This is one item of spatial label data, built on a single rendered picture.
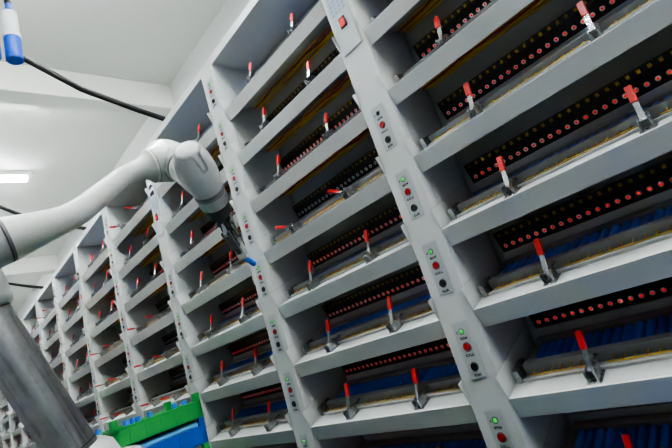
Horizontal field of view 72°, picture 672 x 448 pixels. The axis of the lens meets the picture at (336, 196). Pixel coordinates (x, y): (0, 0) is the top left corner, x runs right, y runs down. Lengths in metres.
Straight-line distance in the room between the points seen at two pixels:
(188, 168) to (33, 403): 0.63
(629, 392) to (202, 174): 1.05
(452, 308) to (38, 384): 0.94
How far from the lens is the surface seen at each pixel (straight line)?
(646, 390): 1.00
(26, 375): 1.28
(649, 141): 0.94
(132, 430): 1.67
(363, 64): 1.28
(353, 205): 1.28
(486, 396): 1.13
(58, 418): 1.29
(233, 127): 1.80
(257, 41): 1.89
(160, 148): 1.42
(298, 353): 1.59
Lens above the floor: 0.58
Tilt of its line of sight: 17 degrees up
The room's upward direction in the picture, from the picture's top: 18 degrees counter-clockwise
